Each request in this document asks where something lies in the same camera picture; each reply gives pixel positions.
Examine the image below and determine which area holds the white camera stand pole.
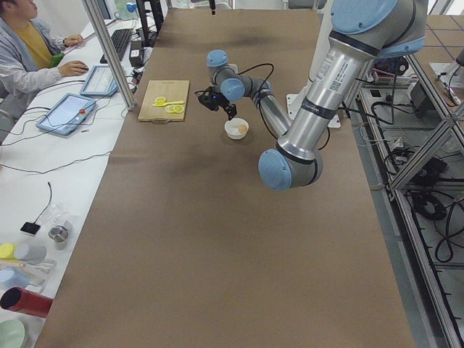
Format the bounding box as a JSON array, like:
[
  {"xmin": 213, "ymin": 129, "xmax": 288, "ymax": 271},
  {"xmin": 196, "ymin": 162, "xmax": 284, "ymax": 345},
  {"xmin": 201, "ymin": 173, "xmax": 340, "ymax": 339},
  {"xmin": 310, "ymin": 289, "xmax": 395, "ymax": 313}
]
[{"xmin": 276, "ymin": 1, "xmax": 355, "ymax": 146}]

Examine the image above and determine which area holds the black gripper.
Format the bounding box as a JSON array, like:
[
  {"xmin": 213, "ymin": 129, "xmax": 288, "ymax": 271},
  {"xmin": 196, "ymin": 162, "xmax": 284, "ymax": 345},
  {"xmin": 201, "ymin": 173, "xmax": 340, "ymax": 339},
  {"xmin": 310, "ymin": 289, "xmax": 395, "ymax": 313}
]
[{"xmin": 213, "ymin": 94, "xmax": 237, "ymax": 120}]

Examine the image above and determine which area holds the aluminium table frame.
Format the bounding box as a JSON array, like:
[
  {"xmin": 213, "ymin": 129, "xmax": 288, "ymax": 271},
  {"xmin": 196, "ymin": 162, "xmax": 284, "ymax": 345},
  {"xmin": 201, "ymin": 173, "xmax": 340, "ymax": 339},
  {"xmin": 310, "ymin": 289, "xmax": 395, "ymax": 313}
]
[{"xmin": 340, "ymin": 36, "xmax": 464, "ymax": 348}]

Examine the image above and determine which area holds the person left hand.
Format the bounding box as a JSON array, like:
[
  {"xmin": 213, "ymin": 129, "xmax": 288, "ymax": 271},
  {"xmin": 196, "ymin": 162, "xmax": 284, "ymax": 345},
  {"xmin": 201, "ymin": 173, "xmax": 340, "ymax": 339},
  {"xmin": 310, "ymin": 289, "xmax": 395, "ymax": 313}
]
[{"xmin": 63, "ymin": 35, "xmax": 84, "ymax": 47}]

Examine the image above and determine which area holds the near blue teach pendant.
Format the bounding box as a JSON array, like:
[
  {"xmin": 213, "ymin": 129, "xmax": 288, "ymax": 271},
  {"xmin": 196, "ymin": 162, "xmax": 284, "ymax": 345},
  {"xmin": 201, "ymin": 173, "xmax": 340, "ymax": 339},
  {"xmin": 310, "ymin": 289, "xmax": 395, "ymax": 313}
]
[{"xmin": 36, "ymin": 93, "xmax": 96, "ymax": 136}]

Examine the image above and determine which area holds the yellow cup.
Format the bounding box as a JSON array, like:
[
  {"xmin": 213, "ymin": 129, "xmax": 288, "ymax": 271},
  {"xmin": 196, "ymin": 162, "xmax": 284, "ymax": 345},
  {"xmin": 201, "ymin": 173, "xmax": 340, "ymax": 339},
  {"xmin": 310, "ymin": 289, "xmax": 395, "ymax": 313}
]
[{"xmin": 0, "ymin": 243, "xmax": 16, "ymax": 260}]

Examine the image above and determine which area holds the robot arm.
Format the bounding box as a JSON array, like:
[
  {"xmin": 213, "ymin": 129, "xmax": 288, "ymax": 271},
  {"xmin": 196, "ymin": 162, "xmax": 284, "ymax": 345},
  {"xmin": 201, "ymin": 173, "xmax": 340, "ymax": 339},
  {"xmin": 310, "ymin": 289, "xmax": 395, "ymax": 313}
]
[{"xmin": 197, "ymin": 1, "xmax": 428, "ymax": 191}]

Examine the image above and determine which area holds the bamboo cutting board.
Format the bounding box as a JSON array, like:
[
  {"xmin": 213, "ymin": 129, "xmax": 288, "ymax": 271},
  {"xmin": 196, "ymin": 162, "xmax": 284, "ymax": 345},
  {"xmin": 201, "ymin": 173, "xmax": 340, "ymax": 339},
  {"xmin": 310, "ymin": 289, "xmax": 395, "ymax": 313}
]
[{"xmin": 138, "ymin": 80, "xmax": 190, "ymax": 123}]

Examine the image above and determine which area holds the light blue cup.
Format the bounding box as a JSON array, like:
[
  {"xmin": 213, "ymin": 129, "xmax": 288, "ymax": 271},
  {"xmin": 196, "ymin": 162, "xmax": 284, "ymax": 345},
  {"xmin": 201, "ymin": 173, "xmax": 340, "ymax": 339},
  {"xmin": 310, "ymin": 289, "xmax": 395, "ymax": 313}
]
[{"xmin": 0, "ymin": 268, "xmax": 30, "ymax": 290}]

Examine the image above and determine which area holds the grey cup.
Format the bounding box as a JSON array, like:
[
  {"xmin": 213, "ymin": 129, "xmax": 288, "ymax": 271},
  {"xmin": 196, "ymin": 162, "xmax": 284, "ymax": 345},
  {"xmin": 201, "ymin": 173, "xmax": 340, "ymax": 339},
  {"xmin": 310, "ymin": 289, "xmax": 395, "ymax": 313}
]
[{"xmin": 14, "ymin": 244, "xmax": 47, "ymax": 265}]

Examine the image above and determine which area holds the small black square device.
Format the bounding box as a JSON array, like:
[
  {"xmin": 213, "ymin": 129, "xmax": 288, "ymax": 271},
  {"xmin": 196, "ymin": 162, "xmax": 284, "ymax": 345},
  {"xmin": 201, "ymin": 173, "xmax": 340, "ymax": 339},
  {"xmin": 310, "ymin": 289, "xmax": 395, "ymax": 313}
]
[{"xmin": 20, "ymin": 222, "xmax": 41, "ymax": 236}]

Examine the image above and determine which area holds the green bowl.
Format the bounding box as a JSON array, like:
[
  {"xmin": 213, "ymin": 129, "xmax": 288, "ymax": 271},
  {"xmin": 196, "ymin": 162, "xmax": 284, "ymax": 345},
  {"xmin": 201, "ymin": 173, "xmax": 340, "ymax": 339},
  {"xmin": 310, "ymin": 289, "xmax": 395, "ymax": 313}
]
[{"xmin": 1, "ymin": 320, "xmax": 27, "ymax": 348}]

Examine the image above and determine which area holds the far blue teach pendant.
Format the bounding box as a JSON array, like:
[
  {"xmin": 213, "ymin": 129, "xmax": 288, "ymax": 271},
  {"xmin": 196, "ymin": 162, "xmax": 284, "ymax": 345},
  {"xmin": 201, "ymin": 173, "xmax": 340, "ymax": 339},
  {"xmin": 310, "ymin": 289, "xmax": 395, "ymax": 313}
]
[{"xmin": 80, "ymin": 65, "xmax": 117, "ymax": 98}]

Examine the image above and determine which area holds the black keyboard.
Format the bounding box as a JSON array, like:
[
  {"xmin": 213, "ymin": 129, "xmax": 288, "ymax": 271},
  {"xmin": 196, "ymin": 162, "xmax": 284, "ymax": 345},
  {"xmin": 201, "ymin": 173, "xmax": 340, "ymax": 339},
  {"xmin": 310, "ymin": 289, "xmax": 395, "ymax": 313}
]
[{"xmin": 111, "ymin": 28, "xmax": 133, "ymax": 61}]

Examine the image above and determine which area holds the person right hand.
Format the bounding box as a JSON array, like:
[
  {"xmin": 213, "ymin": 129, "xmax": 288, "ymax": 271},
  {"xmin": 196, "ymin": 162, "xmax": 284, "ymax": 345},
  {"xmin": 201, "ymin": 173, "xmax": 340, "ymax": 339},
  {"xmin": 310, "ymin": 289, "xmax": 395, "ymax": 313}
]
[{"xmin": 58, "ymin": 60, "xmax": 88, "ymax": 77}]

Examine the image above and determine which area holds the white ceramic bowl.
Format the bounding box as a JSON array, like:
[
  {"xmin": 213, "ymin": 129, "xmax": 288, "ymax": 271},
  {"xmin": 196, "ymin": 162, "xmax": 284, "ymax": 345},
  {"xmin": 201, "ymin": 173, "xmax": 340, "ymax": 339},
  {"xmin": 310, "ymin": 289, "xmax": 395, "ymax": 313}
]
[{"xmin": 224, "ymin": 117, "xmax": 249, "ymax": 140}]

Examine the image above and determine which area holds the blue teach pendant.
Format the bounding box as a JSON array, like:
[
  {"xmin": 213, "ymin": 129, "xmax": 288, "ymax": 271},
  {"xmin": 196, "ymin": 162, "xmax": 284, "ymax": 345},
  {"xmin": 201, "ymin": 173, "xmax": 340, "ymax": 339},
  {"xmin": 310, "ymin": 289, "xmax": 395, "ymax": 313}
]
[
  {"xmin": 80, "ymin": 65, "xmax": 117, "ymax": 98},
  {"xmin": 36, "ymin": 93, "xmax": 96, "ymax": 136}
]

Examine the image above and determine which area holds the aluminium frame post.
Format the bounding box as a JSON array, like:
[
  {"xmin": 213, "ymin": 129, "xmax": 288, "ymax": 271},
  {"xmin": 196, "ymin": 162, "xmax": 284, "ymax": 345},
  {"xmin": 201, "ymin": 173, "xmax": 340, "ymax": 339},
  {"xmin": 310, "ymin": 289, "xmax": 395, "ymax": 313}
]
[{"xmin": 82, "ymin": 0, "xmax": 136, "ymax": 111}]

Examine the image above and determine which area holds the black power adapter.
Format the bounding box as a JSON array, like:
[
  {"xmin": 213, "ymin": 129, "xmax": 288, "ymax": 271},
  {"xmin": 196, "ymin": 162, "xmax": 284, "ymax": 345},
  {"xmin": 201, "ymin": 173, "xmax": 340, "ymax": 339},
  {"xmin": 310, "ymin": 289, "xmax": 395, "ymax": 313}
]
[{"xmin": 129, "ymin": 41, "xmax": 144, "ymax": 67}]

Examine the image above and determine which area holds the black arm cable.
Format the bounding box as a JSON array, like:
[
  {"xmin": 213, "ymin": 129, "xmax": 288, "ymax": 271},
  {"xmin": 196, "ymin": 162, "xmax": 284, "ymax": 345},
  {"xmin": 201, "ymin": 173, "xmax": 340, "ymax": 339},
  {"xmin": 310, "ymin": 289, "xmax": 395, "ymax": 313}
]
[{"xmin": 194, "ymin": 63, "xmax": 331, "ymax": 150}]

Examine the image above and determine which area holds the person in grey jacket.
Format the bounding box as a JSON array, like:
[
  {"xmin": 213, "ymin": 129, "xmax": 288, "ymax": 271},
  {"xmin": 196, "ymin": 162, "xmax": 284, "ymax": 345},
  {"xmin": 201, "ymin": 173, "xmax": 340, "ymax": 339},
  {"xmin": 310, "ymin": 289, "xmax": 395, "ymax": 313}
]
[{"xmin": 1, "ymin": 1, "xmax": 69, "ymax": 121}]

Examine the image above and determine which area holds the lemon slice pair near handle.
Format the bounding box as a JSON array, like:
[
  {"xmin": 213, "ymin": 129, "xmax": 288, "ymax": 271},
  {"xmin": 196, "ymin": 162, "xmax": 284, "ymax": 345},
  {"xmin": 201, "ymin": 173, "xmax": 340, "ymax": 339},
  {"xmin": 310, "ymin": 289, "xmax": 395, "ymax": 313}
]
[{"xmin": 165, "ymin": 104, "xmax": 185, "ymax": 114}]

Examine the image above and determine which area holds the steel cup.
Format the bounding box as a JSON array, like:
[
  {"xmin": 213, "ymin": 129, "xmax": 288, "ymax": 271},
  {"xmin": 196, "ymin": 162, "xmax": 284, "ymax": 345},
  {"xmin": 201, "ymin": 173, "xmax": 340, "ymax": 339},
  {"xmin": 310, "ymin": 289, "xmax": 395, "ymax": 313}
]
[{"xmin": 48, "ymin": 220, "xmax": 73, "ymax": 250}]

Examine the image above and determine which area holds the lemon slice pair far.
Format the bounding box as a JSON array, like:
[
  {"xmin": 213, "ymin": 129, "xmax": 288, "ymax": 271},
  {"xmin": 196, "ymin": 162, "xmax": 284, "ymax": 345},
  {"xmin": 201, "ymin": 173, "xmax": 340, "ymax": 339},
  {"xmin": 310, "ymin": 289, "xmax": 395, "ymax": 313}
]
[{"xmin": 153, "ymin": 96, "xmax": 167, "ymax": 106}]

